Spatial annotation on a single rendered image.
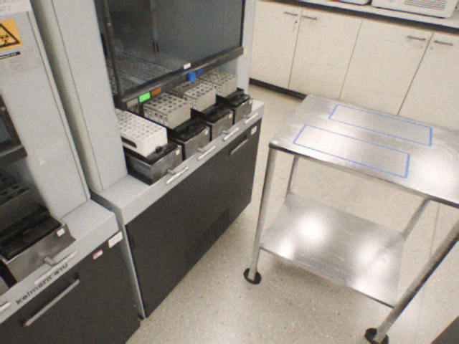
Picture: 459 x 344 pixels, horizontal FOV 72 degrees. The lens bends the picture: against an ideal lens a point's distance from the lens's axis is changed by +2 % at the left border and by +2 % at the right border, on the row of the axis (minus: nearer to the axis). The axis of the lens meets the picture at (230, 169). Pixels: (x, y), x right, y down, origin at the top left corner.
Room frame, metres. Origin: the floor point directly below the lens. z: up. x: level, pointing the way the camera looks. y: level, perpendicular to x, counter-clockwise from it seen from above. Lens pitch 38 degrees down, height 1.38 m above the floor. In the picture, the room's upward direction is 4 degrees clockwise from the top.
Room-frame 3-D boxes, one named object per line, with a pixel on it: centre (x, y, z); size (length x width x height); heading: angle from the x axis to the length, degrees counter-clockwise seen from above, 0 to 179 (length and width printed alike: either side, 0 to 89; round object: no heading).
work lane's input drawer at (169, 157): (0.93, 0.47, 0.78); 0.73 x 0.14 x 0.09; 59
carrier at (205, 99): (1.07, 0.12, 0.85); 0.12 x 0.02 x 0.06; 148
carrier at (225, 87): (1.20, 0.04, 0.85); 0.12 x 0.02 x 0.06; 148
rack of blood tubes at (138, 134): (0.86, 0.36, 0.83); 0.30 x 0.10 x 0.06; 59
